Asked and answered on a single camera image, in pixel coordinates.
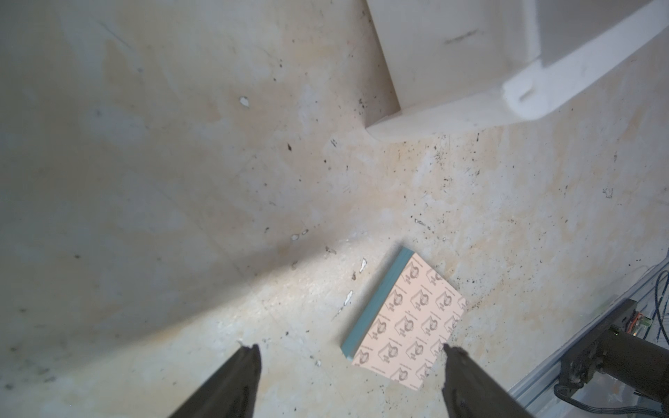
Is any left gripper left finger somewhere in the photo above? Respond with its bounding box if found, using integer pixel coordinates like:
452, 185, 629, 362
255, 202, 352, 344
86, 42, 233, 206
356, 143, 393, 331
169, 344, 261, 418

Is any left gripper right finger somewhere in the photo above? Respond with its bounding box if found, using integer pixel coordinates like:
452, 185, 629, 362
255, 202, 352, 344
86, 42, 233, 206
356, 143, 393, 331
442, 344, 531, 418

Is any patterned orange pad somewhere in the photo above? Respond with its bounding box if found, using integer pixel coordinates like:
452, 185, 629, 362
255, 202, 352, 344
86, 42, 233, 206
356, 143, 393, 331
341, 247, 467, 391

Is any aluminium front rail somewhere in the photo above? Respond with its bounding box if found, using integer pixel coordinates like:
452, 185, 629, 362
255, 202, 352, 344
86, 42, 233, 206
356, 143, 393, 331
510, 259, 668, 417

